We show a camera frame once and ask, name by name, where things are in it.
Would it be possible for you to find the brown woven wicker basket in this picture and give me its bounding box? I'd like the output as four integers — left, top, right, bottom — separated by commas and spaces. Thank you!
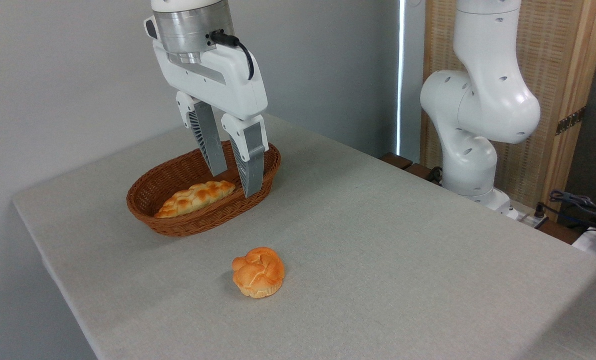
126, 141, 282, 237

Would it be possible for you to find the round knotted bread bun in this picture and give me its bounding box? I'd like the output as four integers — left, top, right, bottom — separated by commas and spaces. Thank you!
231, 246, 285, 299

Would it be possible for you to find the blue-grey cable bundle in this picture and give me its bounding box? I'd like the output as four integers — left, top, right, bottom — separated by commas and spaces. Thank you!
538, 189, 596, 226

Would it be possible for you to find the long braided bread loaf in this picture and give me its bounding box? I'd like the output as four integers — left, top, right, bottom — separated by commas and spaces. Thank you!
154, 180, 237, 219

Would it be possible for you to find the woven wood-framed folding screen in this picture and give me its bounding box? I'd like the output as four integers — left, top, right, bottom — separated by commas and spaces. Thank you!
420, 0, 596, 223

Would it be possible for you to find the white box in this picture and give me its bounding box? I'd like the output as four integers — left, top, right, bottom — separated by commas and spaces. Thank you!
572, 227, 596, 254

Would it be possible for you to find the grey tablecloth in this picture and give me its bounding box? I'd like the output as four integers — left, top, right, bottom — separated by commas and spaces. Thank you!
12, 112, 596, 360

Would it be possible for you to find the dark metal screen hinge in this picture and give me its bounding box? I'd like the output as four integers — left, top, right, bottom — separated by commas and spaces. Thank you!
555, 106, 587, 136

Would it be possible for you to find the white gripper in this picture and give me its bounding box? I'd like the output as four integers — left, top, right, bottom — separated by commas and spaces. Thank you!
152, 42, 269, 198

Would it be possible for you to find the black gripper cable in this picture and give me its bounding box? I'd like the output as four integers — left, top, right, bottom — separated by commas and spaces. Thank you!
209, 30, 255, 81

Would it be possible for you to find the brown wooden block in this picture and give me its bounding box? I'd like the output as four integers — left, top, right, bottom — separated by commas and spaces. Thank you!
380, 152, 414, 171
404, 163, 442, 187

